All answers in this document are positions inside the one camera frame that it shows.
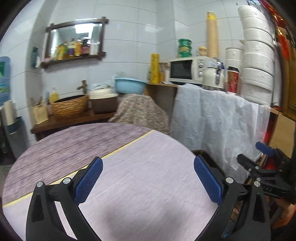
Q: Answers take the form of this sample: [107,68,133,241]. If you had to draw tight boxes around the wooden side shelf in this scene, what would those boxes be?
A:
[144,83,178,120]

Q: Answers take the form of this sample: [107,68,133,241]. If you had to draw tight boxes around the brown white rice cooker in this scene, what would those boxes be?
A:
[89,88,118,114]

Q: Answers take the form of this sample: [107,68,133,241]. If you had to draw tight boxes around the green stacked bowls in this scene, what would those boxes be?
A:
[178,39,192,58]

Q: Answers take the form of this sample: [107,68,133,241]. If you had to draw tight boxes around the light blue plastic basin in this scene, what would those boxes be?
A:
[114,77,147,95]

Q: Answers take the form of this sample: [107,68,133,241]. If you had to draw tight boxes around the floral cloth cover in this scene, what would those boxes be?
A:
[109,94,169,134]

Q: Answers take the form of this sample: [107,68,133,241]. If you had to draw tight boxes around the woven basket sink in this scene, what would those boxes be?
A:
[51,94,88,118]

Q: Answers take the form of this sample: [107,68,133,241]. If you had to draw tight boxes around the yellow roll of bags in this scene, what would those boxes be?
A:
[150,53,159,83]

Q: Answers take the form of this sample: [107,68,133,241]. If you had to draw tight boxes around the stack white foam containers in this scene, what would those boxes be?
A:
[238,5,275,105]

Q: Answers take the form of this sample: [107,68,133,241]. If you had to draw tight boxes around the yellow soap bottle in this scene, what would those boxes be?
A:
[49,87,59,104]

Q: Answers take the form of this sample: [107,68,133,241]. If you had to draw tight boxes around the red paper cup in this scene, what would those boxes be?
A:
[227,66,239,94]

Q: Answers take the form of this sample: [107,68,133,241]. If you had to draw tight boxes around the white microwave oven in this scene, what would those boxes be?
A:
[169,56,217,85]

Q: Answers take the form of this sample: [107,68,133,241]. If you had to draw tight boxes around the bamboo faucet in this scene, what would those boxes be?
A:
[76,80,88,95]

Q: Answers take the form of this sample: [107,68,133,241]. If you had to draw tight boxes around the pink table cloth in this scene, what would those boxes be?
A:
[3,131,217,240]

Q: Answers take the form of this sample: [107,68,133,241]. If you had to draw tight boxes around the cream electric kettle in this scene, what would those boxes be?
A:
[202,61,225,91]

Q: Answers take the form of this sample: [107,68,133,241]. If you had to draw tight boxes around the purple striped table mat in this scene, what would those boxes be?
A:
[2,123,150,205]

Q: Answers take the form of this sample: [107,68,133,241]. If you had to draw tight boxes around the beige utensil holder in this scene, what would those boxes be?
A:
[31,99,49,125]

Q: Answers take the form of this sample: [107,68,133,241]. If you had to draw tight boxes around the person right hand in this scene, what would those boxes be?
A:
[272,199,295,230]

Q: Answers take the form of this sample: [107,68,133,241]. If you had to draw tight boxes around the tall stack paper cups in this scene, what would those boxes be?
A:
[207,11,219,59]

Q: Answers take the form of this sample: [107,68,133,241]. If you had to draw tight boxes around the black trash bin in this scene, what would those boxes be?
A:
[193,150,256,240]

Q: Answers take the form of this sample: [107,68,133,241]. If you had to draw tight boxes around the wooden framed mirror shelf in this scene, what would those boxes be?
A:
[41,16,109,69]

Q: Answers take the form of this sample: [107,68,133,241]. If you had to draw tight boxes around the white sheet cover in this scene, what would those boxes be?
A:
[169,84,270,183]

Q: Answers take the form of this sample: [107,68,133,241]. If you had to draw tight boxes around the dark wooden counter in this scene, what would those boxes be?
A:
[31,109,115,134]

